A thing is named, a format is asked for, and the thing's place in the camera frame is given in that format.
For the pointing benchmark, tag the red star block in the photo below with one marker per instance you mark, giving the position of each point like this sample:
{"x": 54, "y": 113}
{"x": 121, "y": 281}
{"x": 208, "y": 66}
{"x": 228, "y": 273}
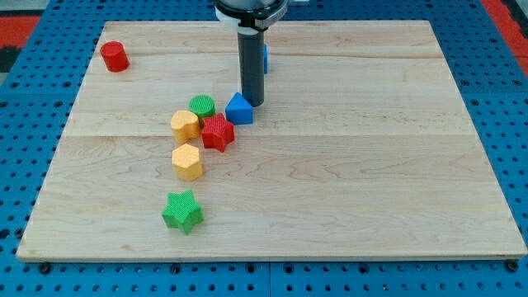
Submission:
{"x": 217, "y": 132}

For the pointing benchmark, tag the yellow hexagon block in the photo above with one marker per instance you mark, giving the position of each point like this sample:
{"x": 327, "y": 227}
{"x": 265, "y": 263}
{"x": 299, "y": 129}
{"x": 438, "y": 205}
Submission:
{"x": 187, "y": 162}

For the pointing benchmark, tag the yellow heart block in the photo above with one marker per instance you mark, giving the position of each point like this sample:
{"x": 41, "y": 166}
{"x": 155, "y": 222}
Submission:
{"x": 185, "y": 125}

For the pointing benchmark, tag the blue triangle block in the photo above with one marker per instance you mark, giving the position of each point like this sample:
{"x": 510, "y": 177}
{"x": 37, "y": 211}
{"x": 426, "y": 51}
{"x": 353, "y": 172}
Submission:
{"x": 239, "y": 111}

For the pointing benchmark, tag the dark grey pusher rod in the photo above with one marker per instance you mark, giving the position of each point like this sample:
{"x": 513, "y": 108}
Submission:
{"x": 251, "y": 65}

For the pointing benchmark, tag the green star block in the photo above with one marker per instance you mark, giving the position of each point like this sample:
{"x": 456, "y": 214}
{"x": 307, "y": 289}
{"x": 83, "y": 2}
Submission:
{"x": 182, "y": 212}

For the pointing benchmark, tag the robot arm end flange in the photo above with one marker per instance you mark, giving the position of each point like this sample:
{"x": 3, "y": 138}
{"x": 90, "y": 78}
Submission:
{"x": 249, "y": 17}

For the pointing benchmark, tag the red cylinder block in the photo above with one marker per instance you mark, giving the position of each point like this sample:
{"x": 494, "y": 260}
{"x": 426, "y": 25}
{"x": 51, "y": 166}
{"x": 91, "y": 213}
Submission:
{"x": 114, "y": 56}

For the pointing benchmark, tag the blue cube block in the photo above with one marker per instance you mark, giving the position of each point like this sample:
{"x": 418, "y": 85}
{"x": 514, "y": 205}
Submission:
{"x": 265, "y": 59}

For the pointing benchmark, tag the wooden board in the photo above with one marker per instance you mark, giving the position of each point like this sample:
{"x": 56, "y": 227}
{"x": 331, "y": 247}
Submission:
{"x": 363, "y": 150}

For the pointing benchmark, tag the green cylinder block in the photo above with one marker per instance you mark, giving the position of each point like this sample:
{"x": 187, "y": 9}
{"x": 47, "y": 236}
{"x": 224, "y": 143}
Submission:
{"x": 202, "y": 106}

